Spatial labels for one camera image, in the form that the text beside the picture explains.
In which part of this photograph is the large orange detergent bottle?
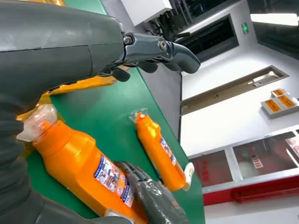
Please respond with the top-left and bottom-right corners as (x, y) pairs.
(17, 104), (150, 224)

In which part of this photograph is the small orange detergent bottle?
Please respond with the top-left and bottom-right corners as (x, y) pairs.
(128, 108), (187, 192)

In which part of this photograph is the small white bottle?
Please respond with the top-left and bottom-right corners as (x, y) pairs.
(182, 162), (195, 192)

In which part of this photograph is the yellow plastic sheet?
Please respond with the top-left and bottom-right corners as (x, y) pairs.
(16, 0), (131, 158)

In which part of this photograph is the green table mat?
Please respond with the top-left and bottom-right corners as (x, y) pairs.
(26, 0), (206, 224)

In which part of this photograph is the white equipment cabinet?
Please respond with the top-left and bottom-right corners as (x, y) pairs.
(120, 0), (173, 27)

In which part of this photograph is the ceiling light strip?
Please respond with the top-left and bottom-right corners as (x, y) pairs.
(250, 13), (299, 27)

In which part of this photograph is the red fire hose cabinet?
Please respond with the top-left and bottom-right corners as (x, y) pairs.
(189, 125), (299, 207)

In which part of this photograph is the orange wall notice board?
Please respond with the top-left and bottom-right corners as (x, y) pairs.
(260, 88), (299, 119)

